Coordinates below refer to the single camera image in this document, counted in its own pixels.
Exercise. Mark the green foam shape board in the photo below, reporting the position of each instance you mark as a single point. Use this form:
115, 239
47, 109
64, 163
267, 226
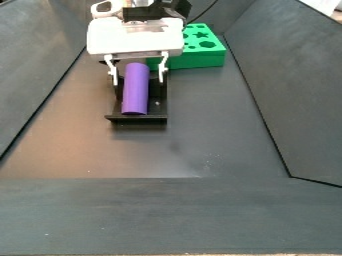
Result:
203, 50

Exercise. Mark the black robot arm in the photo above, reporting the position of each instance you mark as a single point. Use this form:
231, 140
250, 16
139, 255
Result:
156, 10

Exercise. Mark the purple cylinder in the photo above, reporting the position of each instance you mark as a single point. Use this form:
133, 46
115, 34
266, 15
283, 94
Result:
135, 90

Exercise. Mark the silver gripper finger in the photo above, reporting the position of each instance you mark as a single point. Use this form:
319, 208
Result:
161, 67
112, 72

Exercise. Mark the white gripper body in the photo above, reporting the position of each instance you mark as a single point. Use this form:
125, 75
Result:
131, 39

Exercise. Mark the black cradle stand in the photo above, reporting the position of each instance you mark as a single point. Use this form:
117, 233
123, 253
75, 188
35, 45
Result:
156, 108

